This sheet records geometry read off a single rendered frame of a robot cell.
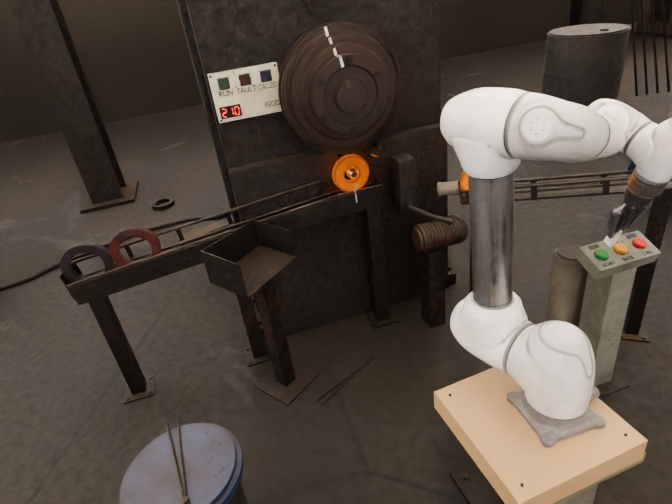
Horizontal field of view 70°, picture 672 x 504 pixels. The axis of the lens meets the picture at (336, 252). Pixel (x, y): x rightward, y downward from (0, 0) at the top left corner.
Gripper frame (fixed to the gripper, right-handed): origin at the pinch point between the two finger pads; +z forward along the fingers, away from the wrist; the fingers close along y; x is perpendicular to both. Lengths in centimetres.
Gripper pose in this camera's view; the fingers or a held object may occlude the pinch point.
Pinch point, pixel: (612, 236)
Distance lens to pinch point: 173.3
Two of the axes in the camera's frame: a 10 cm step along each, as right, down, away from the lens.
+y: -9.5, 2.5, -1.9
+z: 0.2, 6.5, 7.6
